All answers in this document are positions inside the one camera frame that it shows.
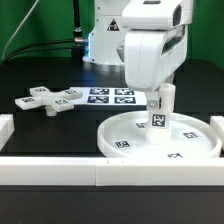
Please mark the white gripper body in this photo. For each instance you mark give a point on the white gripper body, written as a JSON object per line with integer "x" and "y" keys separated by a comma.
{"x": 151, "y": 56}

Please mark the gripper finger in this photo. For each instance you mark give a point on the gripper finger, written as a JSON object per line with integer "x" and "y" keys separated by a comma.
{"x": 153, "y": 101}

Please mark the white round table top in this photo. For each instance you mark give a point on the white round table top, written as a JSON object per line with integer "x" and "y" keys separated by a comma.
{"x": 175, "y": 137}

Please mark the white cross-shaped table base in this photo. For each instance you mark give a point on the white cross-shaped table base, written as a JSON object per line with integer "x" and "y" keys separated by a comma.
{"x": 53, "y": 102}

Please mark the white fiducial marker sheet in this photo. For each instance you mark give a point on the white fiducial marker sheet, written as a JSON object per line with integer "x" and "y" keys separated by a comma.
{"x": 110, "y": 97}

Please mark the white right fence block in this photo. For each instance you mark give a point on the white right fence block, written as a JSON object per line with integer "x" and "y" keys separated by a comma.
{"x": 217, "y": 124}

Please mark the white fence block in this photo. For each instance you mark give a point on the white fence block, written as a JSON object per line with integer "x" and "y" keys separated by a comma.
{"x": 6, "y": 128}
{"x": 217, "y": 124}

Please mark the white front fence bar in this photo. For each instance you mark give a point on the white front fence bar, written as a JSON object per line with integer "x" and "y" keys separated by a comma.
{"x": 110, "y": 171}

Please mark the white left fence block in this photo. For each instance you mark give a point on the white left fence block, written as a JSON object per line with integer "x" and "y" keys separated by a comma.
{"x": 6, "y": 128}

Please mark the black vertical cable connector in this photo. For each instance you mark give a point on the black vertical cable connector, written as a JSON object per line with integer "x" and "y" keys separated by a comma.
{"x": 77, "y": 30}

